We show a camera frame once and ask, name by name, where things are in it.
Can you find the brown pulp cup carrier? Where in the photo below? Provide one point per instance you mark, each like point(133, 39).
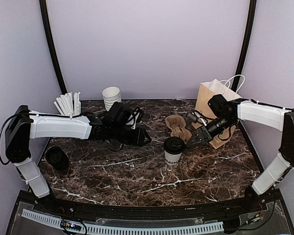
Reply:
point(177, 125)

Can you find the white paper coffee cup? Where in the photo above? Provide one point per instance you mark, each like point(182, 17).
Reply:
point(172, 159)

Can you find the brown paper bag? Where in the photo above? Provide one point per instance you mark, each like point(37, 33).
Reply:
point(206, 91)

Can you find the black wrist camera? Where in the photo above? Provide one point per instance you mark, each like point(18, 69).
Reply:
point(118, 115)
point(216, 104)

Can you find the right black frame post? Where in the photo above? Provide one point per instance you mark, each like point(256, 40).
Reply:
point(247, 36)

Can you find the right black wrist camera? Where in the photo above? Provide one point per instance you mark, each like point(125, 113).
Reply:
point(216, 104)

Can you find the grey slotted cable duct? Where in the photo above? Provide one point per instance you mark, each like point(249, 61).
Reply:
point(122, 227)

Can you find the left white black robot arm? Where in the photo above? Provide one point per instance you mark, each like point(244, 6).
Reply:
point(26, 125)

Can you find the black curved front rail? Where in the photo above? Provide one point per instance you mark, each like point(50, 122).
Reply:
point(90, 212)

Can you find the black coffee cup lid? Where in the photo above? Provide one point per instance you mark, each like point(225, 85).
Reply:
point(174, 145)

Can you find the left black frame post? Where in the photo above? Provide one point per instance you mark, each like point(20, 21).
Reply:
point(51, 46)

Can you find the stack of paper cups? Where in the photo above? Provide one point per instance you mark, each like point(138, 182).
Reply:
point(110, 96)

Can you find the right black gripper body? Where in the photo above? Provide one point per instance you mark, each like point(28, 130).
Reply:
point(223, 123)

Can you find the stack of black lids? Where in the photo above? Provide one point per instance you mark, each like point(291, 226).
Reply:
point(56, 157)

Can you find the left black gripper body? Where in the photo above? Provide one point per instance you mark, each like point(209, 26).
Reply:
point(119, 134)

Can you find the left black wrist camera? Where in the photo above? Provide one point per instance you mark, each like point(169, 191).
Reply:
point(118, 115)

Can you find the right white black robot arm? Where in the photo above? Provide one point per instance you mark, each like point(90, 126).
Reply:
point(228, 113)

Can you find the black frame post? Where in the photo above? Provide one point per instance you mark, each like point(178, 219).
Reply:
point(247, 36)
point(51, 46)

